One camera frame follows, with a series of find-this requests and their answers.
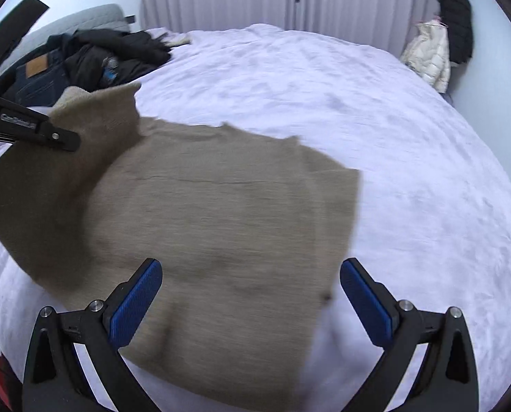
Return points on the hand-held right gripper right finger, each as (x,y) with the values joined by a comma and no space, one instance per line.
(365,302)

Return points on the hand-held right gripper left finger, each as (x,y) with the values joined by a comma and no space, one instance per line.
(137,298)

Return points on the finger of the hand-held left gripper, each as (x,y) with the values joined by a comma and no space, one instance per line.
(32,126)

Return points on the beige knit sweater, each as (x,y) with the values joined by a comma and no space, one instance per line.
(195,206)

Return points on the dark blue jeans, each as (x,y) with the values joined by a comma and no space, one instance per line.
(36,75)

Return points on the black jacket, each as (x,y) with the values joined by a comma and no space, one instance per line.
(109,51)

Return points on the grey padded headboard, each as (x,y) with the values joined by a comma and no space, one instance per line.
(66,19)

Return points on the lavender fleece blanket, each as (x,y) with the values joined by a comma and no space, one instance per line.
(367,137)

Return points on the cream cloth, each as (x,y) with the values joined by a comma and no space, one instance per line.
(177,39)

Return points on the white puffer jacket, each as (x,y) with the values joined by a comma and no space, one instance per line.
(429,51)

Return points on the black hanging coat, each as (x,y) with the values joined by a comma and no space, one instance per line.
(455,17)

